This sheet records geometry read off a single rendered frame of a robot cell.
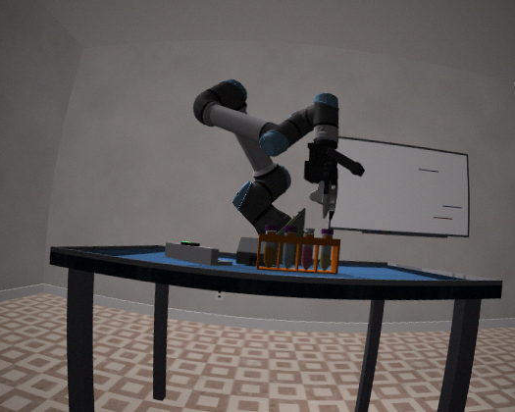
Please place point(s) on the black table edge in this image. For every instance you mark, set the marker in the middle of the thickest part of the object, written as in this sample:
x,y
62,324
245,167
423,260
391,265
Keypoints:
x,y
73,250

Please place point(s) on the orange tube rack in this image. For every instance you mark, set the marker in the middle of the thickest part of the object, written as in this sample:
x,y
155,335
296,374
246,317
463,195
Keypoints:
x,y
310,240

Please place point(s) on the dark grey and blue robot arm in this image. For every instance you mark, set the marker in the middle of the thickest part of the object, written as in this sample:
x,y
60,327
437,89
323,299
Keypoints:
x,y
254,200

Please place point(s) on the white button housing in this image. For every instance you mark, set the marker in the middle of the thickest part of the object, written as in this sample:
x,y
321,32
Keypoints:
x,y
248,246

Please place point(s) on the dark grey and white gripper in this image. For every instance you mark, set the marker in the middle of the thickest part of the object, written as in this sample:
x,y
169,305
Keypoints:
x,y
326,193

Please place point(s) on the blue flat work mat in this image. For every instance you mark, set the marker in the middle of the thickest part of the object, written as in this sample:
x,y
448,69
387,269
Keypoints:
x,y
250,269

